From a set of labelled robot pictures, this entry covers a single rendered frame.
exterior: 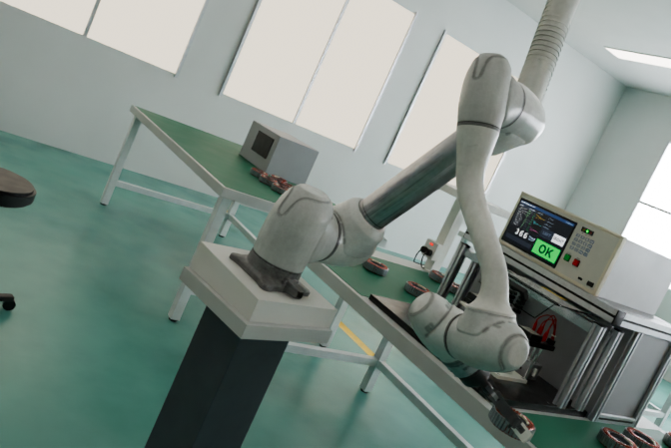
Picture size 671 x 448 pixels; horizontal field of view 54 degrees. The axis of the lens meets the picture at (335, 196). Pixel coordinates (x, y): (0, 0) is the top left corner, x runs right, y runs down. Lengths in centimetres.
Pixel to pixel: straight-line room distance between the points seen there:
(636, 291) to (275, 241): 125
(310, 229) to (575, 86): 795
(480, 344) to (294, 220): 61
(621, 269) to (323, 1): 507
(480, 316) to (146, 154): 531
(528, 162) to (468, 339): 789
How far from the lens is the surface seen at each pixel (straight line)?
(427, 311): 145
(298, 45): 674
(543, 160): 940
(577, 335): 236
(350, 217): 182
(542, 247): 234
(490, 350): 134
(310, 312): 178
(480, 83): 154
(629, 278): 232
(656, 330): 236
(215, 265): 178
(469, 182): 150
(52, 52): 608
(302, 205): 171
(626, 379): 239
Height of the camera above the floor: 131
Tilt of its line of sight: 7 degrees down
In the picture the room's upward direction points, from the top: 24 degrees clockwise
